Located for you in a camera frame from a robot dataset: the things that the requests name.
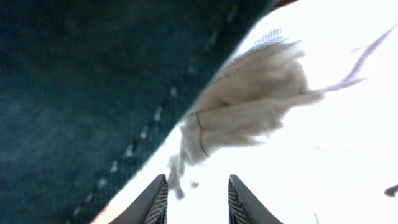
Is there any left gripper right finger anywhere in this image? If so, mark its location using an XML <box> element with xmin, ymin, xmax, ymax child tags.
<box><xmin>228</xmin><ymin>174</ymin><xmax>282</xmax><ymax>224</ymax></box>

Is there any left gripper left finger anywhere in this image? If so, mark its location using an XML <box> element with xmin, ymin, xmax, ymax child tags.
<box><xmin>109</xmin><ymin>174</ymin><xmax>169</xmax><ymax>224</ymax></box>

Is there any beige t-shirt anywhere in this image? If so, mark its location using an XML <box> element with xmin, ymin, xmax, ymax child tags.
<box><xmin>93</xmin><ymin>0</ymin><xmax>397</xmax><ymax>223</ymax></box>

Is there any black folded polo shirt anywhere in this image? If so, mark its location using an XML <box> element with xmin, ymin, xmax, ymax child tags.
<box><xmin>1</xmin><ymin>0</ymin><xmax>275</xmax><ymax>223</ymax></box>

